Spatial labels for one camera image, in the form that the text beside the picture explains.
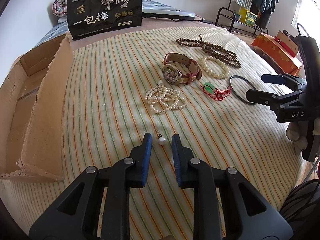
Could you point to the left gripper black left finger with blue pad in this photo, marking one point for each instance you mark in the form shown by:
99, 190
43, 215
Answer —
96, 204

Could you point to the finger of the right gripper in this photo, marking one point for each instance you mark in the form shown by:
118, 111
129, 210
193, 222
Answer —
279, 104

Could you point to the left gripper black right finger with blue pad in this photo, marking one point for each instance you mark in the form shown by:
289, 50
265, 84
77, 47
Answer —
226, 204

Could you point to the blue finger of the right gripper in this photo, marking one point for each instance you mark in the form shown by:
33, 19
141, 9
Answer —
290, 81

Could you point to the white pearl earring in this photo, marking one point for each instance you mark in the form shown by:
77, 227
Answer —
161, 140

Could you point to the red strap wristwatch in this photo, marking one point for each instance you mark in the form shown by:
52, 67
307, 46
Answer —
179, 69

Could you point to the white gloved right hand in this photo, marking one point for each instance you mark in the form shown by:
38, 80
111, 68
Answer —
296, 133

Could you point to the orange gift box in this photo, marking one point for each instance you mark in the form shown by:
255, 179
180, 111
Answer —
276, 54

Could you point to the black clothes rack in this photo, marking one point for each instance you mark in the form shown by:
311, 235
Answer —
229, 18

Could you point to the yellow green box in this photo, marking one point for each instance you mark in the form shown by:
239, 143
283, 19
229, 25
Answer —
247, 17

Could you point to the striped yellow bed cloth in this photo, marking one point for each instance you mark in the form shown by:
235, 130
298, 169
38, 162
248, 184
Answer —
105, 116

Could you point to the dark hanging clothes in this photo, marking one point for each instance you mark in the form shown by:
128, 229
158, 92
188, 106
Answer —
263, 9

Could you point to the brown cardboard box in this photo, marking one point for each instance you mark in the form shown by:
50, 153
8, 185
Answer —
32, 98

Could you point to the black plum snack bag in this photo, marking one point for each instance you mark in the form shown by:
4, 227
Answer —
90, 17

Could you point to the white ring light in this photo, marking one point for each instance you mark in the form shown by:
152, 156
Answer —
169, 12

